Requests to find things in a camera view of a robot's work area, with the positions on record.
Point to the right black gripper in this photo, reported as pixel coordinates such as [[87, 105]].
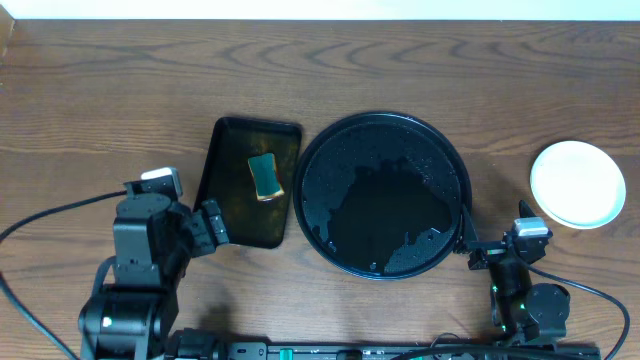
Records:
[[487, 251]]

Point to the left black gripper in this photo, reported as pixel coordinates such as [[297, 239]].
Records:
[[201, 232]]

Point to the green and yellow sponge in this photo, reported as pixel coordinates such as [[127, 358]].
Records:
[[264, 172]]

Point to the light blue plate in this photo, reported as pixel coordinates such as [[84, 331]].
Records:
[[578, 185]]

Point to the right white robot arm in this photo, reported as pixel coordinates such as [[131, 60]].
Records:
[[529, 313]]

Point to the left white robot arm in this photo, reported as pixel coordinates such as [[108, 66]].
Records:
[[133, 304]]

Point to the black rectangular tray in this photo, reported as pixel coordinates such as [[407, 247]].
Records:
[[227, 178]]

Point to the round black tray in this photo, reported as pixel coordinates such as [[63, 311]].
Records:
[[380, 195]]

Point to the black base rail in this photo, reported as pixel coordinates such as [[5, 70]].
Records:
[[197, 344]]

